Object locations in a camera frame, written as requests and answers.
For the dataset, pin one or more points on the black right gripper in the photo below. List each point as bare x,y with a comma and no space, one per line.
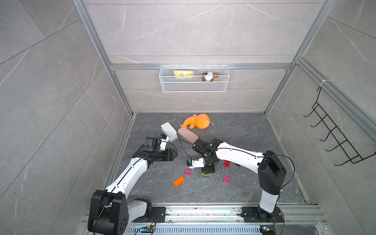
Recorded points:
209,170

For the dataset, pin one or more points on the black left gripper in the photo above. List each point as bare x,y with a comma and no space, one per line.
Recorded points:
168,154

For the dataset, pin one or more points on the red lego brick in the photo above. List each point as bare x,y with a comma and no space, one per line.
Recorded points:
227,164

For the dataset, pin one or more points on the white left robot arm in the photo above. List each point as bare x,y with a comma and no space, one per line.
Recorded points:
123,188

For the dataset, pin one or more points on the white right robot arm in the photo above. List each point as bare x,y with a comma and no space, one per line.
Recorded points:
271,172

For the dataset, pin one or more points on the magenta lego brick left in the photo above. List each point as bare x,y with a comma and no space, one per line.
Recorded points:
188,172

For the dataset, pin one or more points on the magenta lego brick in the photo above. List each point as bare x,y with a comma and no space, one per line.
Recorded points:
226,180
188,172

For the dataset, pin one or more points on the magenta lego brick right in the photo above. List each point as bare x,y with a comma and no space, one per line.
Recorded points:
226,180

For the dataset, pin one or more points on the orange lego brick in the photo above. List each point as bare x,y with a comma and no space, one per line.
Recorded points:
179,181

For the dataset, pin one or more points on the pink rectangular case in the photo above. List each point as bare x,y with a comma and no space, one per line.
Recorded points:
187,135

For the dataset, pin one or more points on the white rectangular box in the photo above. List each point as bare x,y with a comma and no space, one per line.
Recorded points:
169,131

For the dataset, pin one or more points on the orange plush whale toy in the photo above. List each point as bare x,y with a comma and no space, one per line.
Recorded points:
201,121

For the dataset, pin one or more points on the brown white plush toy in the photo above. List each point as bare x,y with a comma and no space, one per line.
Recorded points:
210,76

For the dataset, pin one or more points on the yellow packet in basket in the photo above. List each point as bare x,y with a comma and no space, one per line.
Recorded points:
183,74

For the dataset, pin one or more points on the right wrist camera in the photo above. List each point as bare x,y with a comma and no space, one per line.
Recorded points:
199,163

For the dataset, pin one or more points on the white wire wall basket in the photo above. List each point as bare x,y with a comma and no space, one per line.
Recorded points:
171,85

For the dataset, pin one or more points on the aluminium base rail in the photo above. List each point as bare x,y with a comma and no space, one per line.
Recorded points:
207,219

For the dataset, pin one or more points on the black wire hook rack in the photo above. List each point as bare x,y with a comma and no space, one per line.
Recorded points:
334,132

